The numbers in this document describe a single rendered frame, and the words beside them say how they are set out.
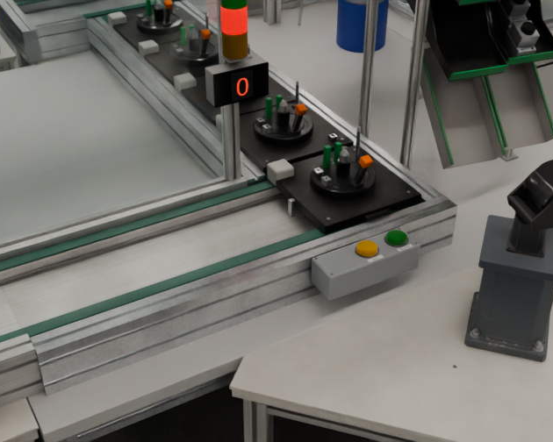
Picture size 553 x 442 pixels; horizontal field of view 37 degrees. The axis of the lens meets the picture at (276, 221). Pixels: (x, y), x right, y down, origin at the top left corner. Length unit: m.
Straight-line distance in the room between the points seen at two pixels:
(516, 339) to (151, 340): 0.66
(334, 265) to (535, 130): 0.64
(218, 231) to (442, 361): 0.53
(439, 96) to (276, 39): 0.98
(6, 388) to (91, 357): 0.15
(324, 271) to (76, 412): 0.51
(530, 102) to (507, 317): 0.63
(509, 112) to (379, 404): 0.81
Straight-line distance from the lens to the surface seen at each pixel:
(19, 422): 1.50
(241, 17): 1.62
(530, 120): 2.00
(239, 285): 1.55
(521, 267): 1.48
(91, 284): 1.64
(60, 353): 1.47
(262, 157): 1.89
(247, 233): 1.74
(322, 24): 2.87
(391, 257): 1.62
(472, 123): 1.91
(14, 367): 1.49
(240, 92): 1.68
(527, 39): 1.85
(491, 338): 1.59
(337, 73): 2.54
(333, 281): 1.57
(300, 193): 1.76
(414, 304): 1.67
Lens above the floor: 1.94
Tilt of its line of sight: 35 degrees down
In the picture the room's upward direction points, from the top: straight up
